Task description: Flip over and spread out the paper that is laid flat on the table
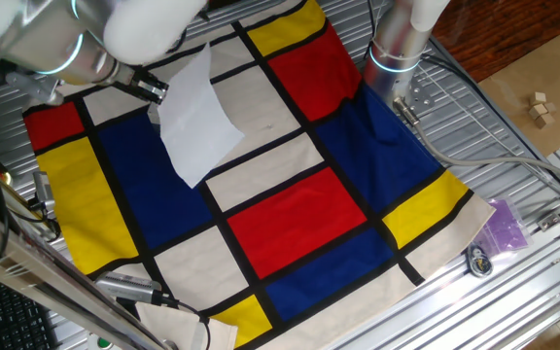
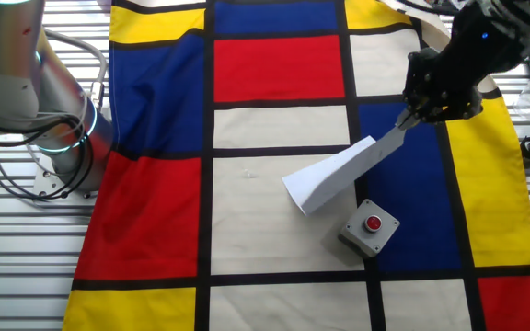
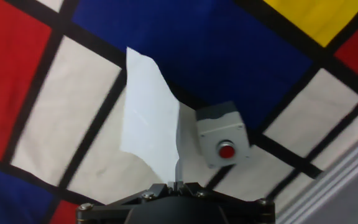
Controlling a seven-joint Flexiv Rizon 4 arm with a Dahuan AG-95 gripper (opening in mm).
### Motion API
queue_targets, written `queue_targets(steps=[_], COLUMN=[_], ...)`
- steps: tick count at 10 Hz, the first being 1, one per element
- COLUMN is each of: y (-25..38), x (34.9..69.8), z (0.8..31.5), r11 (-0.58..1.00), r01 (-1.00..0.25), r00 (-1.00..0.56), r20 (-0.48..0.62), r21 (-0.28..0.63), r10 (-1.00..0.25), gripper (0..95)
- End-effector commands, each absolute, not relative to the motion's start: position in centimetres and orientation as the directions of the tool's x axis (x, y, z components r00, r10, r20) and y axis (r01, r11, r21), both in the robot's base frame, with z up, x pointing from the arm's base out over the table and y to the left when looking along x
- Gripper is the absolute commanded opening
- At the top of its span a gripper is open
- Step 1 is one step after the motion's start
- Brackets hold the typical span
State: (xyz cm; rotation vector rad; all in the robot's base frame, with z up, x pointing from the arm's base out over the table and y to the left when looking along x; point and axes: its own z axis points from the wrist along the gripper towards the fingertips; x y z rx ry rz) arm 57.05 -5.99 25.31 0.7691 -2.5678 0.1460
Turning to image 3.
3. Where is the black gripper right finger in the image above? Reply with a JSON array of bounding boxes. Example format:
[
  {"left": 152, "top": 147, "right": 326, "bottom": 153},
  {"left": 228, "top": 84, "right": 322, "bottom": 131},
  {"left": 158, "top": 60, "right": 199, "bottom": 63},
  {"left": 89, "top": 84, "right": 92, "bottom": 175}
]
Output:
[{"left": 178, "top": 182, "right": 275, "bottom": 224}]

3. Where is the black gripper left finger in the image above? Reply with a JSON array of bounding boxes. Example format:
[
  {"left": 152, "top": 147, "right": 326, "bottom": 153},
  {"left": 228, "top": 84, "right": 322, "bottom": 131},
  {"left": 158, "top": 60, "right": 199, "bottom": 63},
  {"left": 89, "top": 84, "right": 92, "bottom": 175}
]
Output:
[{"left": 76, "top": 183, "right": 174, "bottom": 224}]

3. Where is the white paper sheet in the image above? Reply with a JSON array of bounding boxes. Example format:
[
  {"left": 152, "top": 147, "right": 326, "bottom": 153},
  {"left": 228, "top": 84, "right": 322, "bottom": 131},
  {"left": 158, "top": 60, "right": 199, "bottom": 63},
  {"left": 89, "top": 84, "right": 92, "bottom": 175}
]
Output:
[{"left": 120, "top": 46, "right": 185, "bottom": 185}]

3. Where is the grey red button box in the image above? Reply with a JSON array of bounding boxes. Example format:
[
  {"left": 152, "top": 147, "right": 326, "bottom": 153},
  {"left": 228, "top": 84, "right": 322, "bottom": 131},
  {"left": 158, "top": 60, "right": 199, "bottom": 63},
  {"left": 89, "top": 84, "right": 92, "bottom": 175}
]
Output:
[{"left": 195, "top": 101, "right": 251, "bottom": 169}]

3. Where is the colour block tablecloth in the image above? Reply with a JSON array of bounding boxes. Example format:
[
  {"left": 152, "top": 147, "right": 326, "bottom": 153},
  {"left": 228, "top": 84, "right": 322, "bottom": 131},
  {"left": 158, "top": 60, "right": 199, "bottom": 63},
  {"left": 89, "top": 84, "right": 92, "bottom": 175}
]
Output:
[{"left": 0, "top": 0, "right": 358, "bottom": 224}]

